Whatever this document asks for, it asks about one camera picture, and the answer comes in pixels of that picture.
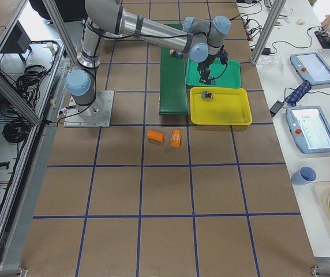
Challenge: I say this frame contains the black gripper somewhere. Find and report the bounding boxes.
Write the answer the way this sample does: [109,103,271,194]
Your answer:
[198,52,220,84]

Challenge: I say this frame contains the yellow push button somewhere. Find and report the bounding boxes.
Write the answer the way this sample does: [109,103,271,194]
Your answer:
[169,49,183,59]
[201,91,214,99]

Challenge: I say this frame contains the orange cylinder labelled 4680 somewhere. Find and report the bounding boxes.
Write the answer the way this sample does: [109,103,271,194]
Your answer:
[170,129,182,148]

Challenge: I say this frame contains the plain orange cylinder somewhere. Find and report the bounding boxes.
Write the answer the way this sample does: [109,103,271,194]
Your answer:
[147,129,165,143]

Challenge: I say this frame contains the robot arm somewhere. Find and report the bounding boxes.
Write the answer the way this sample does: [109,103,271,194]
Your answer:
[76,1,230,115]

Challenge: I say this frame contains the green tray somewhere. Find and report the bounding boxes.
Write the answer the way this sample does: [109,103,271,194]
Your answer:
[186,58,241,88]

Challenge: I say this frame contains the yellow tray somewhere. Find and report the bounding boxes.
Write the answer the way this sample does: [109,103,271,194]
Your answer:
[189,87,253,126]

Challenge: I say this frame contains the green conveyor belt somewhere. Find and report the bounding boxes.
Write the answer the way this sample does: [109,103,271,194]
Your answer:
[158,23,190,117]

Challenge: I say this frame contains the black power adapter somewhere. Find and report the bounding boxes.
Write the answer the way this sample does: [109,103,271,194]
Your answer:
[269,100,284,118]

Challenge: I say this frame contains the blue checkered cloth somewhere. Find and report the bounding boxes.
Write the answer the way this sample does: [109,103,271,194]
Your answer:
[285,80,312,107]

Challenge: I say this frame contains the teach pendant far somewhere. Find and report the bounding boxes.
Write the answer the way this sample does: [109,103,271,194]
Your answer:
[290,52,330,86]

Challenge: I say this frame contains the teach pendant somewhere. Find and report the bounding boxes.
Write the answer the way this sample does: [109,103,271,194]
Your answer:
[290,52,330,86]
[286,106,330,154]

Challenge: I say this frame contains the teach pendant near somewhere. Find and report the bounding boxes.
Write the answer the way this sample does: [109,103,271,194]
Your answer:
[286,106,330,154]

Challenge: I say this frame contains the blue cup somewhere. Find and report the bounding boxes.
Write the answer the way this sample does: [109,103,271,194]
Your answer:
[291,166,317,185]

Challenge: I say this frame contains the aluminium frame post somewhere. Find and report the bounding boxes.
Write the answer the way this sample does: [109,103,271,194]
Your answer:
[250,0,286,65]

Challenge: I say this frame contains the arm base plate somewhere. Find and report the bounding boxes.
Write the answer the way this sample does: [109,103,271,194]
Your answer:
[63,90,114,128]

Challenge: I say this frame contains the black cable bundle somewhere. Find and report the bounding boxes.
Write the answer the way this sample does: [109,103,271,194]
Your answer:
[2,118,29,144]

